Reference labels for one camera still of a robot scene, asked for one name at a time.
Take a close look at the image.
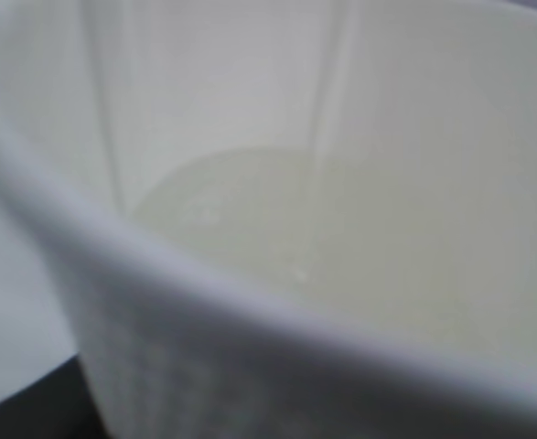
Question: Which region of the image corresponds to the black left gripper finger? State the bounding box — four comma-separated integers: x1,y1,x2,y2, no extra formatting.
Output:
0,357,99,439

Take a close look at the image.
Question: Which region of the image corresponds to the white paper coffee cup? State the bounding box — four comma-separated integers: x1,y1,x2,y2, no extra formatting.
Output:
0,1,537,438

